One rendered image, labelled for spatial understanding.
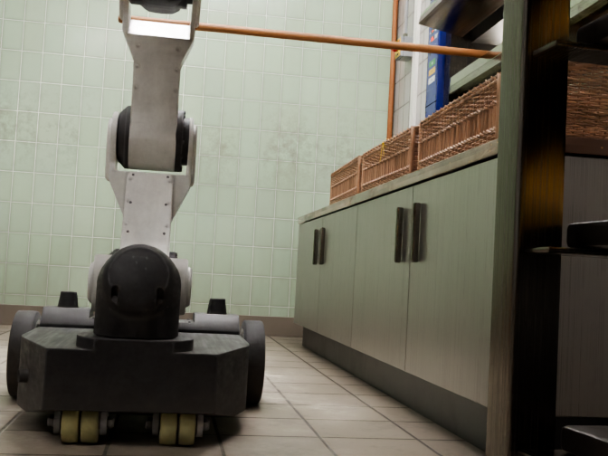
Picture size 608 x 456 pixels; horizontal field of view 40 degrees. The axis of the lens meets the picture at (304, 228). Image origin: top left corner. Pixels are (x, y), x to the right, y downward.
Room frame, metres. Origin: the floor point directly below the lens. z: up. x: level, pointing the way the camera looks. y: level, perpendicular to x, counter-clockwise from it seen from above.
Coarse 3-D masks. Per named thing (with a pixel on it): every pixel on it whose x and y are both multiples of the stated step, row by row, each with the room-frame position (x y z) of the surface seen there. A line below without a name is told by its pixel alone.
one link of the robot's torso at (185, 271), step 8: (96, 256) 1.63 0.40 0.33; (104, 256) 1.63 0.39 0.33; (96, 264) 1.62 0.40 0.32; (176, 264) 1.65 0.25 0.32; (184, 264) 1.65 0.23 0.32; (96, 272) 1.61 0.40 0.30; (184, 272) 1.64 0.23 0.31; (88, 280) 1.62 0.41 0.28; (96, 280) 1.61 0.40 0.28; (184, 280) 1.64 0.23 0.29; (88, 288) 1.62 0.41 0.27; (96, 288) 1.61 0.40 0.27; (184, 288) 1.64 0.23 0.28; (88, 296) 1.63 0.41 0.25; (184, 296) 1.64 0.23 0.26; (184, 304) 1.65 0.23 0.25; (184, 312) 1.66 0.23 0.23
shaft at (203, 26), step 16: (224, 32) 2.95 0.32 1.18; (240, 32) 2.95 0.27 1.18; (256, 32) 2.96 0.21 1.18; (272, 32) 2.97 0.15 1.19; (288, 32) 2.98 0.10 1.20; (384, 48) 3.06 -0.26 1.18; (400, 48) 3.06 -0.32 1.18; (416, 48) 3.07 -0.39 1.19; (432, 48) 3.07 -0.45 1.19; (448, 48) 3.09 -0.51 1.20; (464, 48) 3.11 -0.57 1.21
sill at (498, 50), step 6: (576, 0) 2.36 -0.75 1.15; (582, 0) 2.33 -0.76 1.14; (570, 6) 2.40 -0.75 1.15; (498, 48) 2.94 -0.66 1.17; (486, 54) 3.05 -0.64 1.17; (492, 54) 2.99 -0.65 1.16; (498, 54) 2.94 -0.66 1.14; (480, 60) 3.10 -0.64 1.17; (486, 60) 3.05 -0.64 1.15; (468, 66) 3.24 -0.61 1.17; (474, 66) 3.17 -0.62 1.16; (480, 66) 3.10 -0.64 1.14; (462, 72) 3.30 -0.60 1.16; (468, 72) 3.23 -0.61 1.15; (450, 78) 3.45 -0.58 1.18; (456, 78) 3.37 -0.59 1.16; (462, 78) 3.30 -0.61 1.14; (450, 84) 3.45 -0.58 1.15
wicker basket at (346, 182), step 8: (352, 160) 2.89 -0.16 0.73; (360, 160) 2.80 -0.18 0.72; (344, 168) 3.05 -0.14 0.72; (352, 168) 2.91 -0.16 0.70; (360, 168) 2.80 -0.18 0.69; (336, 176) 3.22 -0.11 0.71; (344, 176) 3.05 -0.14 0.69; (352, 176) 2.90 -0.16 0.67; (360, 176) 2.80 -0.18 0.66; (336, 184) 3.21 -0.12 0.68; (344, 184) 3.07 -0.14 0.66; (352, 184) 2.91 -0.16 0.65; (360, 184) 2.80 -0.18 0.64; (336, 192) 3.22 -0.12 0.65; (344, 192) 3.05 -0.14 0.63; (352, 192) 2.90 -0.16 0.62; (360, 192) 2.80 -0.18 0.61; (336, 200) 3.20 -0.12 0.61
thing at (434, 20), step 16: (448, 0) 3.11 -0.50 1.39; (464, 0) 3.07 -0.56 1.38; (480, 0) 3.04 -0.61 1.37; (496, 0) 3.00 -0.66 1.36; (432, 16) 3.31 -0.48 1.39; (448, 16) 3.27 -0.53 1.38; (464, 16) 3.23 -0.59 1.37; (480, 16) 3.19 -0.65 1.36; (448, 32) 3.44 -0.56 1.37; (464, 32) 3.40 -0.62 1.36
